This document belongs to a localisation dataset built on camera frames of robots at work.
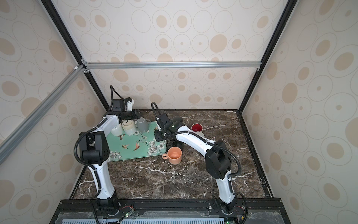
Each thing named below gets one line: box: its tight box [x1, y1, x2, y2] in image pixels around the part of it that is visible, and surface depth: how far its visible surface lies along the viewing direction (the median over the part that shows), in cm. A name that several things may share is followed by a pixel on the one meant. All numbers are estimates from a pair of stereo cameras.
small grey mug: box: [137, 117, 152, 133], surface depth 103 cm
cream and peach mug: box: [162, 146, 183, 165], surface depth 89 cm
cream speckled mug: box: [122, 119, 137, 136], surface depth 102 cm
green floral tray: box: [107, 121, 167, 162], surface depth 100 cm
